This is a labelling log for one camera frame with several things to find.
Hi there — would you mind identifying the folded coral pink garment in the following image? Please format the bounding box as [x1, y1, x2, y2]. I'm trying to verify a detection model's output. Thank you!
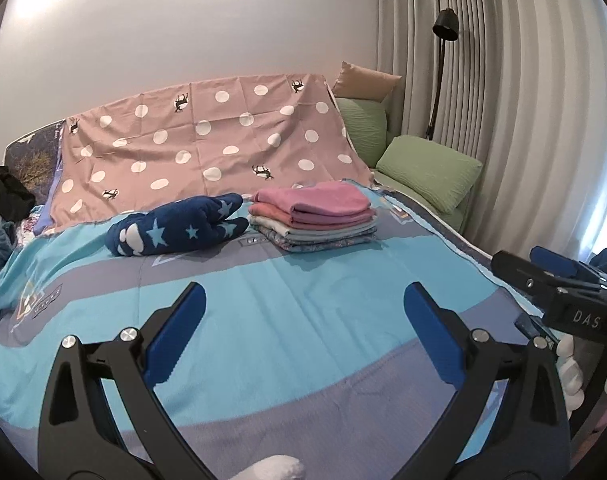
[248, 203, 376, 231]

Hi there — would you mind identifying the green pillow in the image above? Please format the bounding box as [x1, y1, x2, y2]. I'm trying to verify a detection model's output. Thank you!
[336, 98, 388, 168]
[375, 136, 482, 214]

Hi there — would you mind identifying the grey curtain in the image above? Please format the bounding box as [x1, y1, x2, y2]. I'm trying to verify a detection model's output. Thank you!
[376, 0, 607, 260]

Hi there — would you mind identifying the blue geometric bed blanket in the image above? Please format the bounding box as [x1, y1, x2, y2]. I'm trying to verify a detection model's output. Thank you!
[0, 192, 530, 479]

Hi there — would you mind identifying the black floor lamp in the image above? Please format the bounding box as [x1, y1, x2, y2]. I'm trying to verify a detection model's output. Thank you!
[425, 8, 459, 140]

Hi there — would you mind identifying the navy star fleece garment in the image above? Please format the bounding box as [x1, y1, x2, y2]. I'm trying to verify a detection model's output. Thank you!
[105, 193, 249, 257]

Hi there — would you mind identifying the green pillow near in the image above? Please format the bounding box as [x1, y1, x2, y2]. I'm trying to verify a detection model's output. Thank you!
[375, 136, 482, 214]

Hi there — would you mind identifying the right hand white glove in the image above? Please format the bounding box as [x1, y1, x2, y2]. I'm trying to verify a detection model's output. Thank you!
[556, 334, 607, 418]

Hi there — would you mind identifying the folded floral garment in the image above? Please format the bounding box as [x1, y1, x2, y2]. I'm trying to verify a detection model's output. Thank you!
[256, 226, 376, 254]

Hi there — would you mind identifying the black clothes pile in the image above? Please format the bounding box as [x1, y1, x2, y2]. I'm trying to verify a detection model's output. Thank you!
[0, 166, 36, 222]

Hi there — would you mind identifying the dark patterned headboard pillow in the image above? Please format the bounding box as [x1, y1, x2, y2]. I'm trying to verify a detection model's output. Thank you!
[4, 119, 66, 205]

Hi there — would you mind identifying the green pillow far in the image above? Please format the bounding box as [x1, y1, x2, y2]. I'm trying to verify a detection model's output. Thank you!
[336, 98, 388, 168]

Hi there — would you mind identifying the folded white garment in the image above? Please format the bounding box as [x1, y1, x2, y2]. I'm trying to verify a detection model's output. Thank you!
[248, 216, 377, 242]

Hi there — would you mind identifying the pink polka dot sheet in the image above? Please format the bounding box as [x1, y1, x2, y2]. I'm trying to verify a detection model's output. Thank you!
[50, 74, 372, 232]

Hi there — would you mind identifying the tan cushion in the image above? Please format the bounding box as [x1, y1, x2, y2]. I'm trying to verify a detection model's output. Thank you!
[332, 62, 402, 103]

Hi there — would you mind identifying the left hand white glove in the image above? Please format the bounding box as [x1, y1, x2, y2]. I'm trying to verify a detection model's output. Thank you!
[231, 455, 305, 480]

